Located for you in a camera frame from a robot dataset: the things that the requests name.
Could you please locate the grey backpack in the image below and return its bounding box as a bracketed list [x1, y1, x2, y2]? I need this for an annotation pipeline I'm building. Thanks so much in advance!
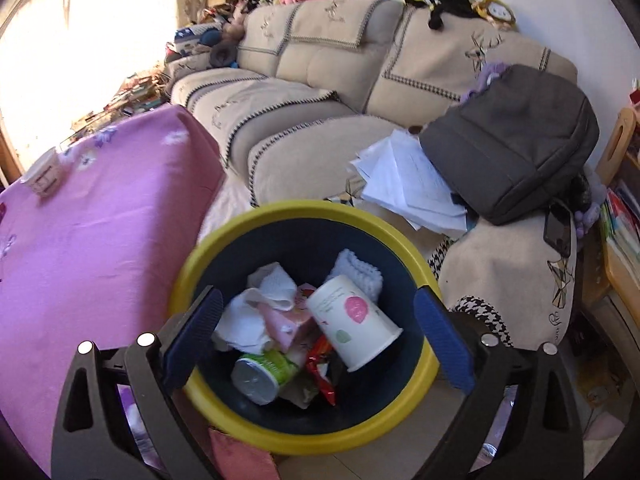
[419, 64, 601, 226]

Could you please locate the yellow and blue trash bin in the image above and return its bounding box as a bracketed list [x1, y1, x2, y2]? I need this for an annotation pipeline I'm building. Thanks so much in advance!
[170, 200, 446, 456]

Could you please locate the wooden bookshelf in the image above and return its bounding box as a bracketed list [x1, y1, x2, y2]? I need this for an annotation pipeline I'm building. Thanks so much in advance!
[580, 105, 640, 321]

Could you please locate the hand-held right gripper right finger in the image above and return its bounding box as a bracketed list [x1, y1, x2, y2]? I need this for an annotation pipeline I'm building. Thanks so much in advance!
[413, 285, 586, 480]

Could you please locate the green and white bottle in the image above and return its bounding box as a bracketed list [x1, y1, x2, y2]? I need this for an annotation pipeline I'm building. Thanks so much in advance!
[231, 347, 301, 406]

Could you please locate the black plush toy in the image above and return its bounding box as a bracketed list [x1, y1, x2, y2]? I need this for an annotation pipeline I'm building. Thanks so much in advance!
[404, 0, 481, 31]

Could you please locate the pile of books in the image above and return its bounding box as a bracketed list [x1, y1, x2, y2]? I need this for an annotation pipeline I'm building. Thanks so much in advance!
[65, 72, 168, 136]

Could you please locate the black smartphone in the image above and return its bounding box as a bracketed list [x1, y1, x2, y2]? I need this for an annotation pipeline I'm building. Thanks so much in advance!
[542, 202, 573, 258]

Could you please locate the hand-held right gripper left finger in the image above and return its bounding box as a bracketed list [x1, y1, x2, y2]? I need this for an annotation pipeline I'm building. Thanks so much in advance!
[50, 285, 224, 480]

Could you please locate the white paper cup pink print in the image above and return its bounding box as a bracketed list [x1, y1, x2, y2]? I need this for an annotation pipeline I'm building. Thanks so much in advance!
[306, 275, 405, 373]

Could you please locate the red snack wrapper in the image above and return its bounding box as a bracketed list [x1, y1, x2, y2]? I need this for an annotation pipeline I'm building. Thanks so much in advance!
[305, 335, 341, 406]

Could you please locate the yellow plush toy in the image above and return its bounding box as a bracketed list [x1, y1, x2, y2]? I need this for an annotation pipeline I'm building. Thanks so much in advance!
[472, 0, 518, 31]

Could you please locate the white paper bowl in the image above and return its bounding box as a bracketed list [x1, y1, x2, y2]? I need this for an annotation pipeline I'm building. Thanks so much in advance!
[22, 146, 66, 196]

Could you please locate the pink floral tablecloth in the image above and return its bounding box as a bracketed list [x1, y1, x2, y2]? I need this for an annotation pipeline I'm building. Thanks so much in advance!
[0, 105, 281, 480]

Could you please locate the white knit cloth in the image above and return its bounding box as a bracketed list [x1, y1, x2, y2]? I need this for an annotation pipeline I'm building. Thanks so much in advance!
[326, 249, 385, 306]

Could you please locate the purple plush toy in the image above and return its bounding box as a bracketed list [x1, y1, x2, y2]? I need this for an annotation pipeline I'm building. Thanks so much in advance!
[460, 62, 511, 103]

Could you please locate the stack of white papers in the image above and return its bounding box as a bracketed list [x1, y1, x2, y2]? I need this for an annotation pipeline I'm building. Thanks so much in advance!
[350, 129, 481, 238]

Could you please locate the beige sofa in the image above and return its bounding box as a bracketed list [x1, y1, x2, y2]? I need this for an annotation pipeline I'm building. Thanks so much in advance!
[165, 0, 583, 351]

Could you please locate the white paper towel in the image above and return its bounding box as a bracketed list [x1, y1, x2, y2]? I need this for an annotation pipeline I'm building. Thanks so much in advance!
[215, 262, 298, 356]

